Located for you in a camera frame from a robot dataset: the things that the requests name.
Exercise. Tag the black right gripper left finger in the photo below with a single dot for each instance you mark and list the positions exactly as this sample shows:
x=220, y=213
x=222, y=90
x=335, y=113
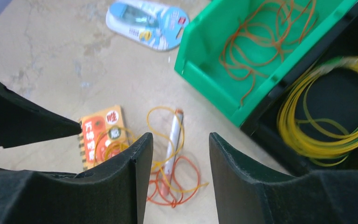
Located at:
x=113, y=192

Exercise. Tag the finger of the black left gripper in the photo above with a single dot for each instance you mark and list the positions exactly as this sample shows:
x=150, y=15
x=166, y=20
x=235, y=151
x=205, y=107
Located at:
x=23, y=122

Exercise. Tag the correction tape blister pack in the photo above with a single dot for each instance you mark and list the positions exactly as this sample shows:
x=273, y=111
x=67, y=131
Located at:
x=152, y=24

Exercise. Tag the black plastic bin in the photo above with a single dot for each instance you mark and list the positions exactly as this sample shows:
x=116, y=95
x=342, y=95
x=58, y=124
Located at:
x=334, y=96

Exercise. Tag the green plastic bin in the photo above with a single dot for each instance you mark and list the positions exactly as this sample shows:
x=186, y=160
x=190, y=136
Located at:
x=235, y=52

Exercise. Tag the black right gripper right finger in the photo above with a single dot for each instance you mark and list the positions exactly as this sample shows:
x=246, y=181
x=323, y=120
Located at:
x=248, y=192

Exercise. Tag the white orange marker pen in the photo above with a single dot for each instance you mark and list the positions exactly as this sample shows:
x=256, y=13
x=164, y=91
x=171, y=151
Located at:
x=171, y=149

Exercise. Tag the orange spiral notebook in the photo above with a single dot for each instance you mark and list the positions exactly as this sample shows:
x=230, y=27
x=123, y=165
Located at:
x=103, y=136

